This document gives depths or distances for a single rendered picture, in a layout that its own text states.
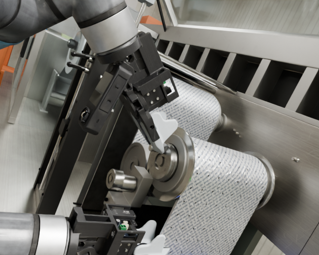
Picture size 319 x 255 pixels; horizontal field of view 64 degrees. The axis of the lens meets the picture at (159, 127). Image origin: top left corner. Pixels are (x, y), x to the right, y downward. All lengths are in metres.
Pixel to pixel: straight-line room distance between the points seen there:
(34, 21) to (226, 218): 0.51
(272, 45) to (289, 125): 0.27
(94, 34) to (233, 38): 0.71
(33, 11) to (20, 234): 0.28
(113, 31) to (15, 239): 0.30
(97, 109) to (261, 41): 0.66
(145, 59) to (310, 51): 0.52
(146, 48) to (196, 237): 0.39
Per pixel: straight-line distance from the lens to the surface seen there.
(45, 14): 0.38
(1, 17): 0.32
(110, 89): 0.39
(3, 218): 0.41
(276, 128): 0.77
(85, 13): 0.37
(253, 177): 0.61
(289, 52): 0.85
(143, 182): 0.53
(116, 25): 0.37
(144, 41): 0.41
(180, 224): 0.53
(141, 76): 0.42
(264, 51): 0.90
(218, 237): 0.64
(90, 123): 0.40
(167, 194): 0.50
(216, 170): 0.52
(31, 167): 1.08
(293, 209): 0.72
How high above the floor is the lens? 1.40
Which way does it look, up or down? 10 degrees down
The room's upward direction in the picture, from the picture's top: 24 degrees clockwise
